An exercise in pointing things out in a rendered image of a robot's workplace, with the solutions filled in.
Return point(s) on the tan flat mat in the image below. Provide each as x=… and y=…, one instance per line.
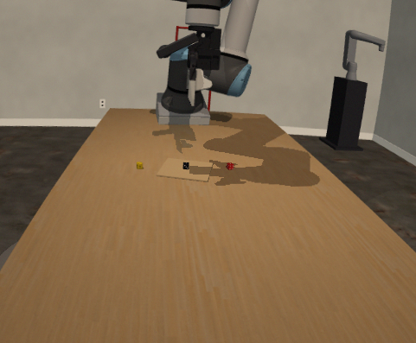
x=173, y=168

